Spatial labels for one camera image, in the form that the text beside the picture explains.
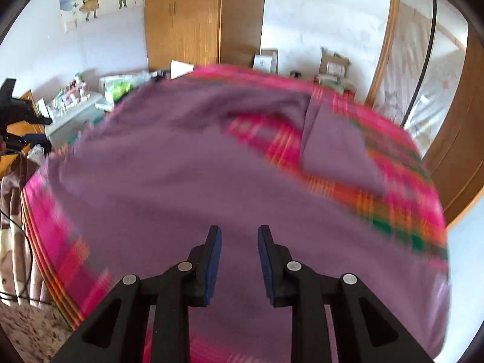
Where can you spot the white wall switch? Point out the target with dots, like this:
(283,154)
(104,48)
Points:
(71,24)

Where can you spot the green white packet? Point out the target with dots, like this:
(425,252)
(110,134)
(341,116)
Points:
(119,89)

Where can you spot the wooden door frame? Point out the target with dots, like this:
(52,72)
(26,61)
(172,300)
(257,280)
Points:
(389,26)

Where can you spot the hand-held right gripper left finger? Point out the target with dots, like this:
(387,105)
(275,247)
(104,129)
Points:
(214,268)

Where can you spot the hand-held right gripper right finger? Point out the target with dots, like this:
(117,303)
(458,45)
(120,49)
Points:
(264,272)

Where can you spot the white box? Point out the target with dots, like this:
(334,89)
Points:
(264,61)

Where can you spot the purple fleece pants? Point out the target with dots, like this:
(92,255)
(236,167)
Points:
(170,181)

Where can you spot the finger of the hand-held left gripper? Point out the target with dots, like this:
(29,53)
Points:
(34,140)
(30,111)

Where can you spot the white paper sheet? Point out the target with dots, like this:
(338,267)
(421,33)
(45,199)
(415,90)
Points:
(181,69)

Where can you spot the red patterned box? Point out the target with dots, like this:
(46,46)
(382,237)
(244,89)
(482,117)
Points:
(336,83)

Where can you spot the white floral curtain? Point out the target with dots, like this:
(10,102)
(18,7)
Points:
(450,83)

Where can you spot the wooden wardrobe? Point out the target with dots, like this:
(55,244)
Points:
(189,15)

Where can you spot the plaid bed sheet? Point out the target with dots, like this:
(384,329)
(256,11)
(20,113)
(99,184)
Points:
(397,196)

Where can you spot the wooden door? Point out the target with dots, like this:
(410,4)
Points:
(461,140)

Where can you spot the orange wooden panel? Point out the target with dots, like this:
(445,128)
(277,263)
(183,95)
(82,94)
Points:
(11,162)

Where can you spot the black curtain strip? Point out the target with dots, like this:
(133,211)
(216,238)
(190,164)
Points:
(428,64)

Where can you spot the cardboard box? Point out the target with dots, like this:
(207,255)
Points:
(333,62)

